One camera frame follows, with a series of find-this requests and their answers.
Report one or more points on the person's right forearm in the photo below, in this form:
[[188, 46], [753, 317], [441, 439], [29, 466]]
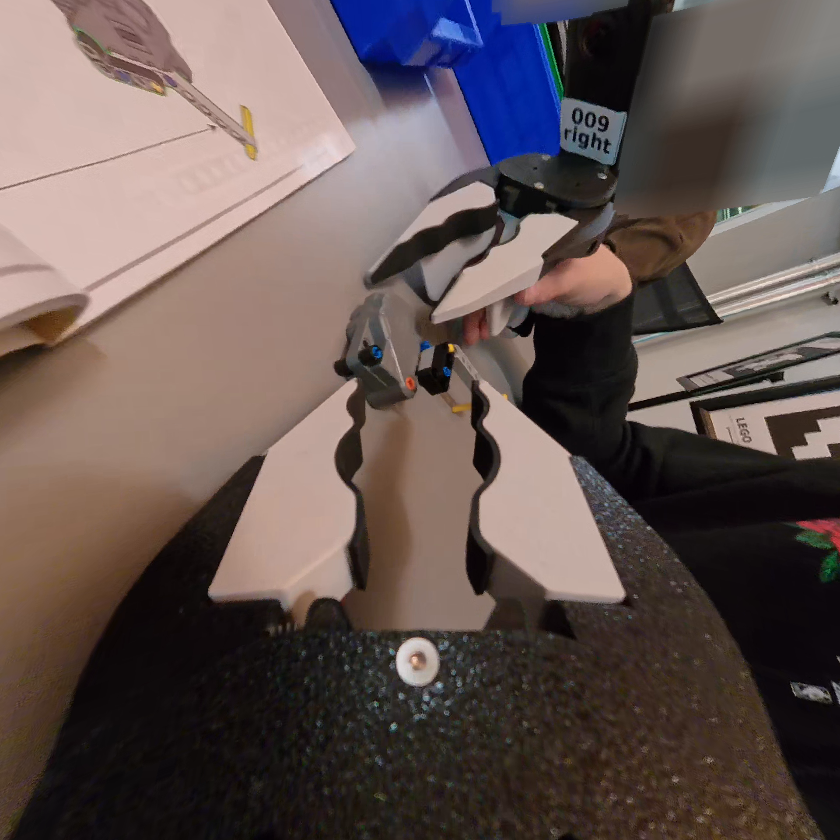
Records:
[[577, 380]]

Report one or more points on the person's black clothing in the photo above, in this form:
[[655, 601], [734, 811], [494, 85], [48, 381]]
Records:
[[722, 558]]

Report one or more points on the black framed picture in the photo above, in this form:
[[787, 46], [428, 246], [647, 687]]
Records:
[[754, 367]]

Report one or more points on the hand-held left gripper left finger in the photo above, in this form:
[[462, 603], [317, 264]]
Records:
[[289, 512]]

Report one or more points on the grey desk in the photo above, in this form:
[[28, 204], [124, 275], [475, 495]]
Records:
[[197, 394]]

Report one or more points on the silver metal rail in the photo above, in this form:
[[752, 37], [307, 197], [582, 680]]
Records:
[[774, 285]]

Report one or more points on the person's right hand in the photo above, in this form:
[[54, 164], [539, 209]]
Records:
[[584, 282]]

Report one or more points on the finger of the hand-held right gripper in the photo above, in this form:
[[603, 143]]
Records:
[[446, 210], [505, 269]]

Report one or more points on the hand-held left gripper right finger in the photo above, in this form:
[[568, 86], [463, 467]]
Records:
[[544, 525]]

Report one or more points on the dark mesh cloth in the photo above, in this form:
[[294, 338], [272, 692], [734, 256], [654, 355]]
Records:
[[669, 302]]

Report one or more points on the open instruction booklet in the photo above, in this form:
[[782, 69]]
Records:
[[164, 164]]

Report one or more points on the framed black white poster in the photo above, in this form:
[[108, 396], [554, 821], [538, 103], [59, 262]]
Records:
[[807, 430]]

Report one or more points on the grey toy motor brick assembly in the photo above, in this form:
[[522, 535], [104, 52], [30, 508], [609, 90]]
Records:
[[377, 354]]

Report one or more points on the blue plastic bin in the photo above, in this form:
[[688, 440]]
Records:
[[512, 98]]

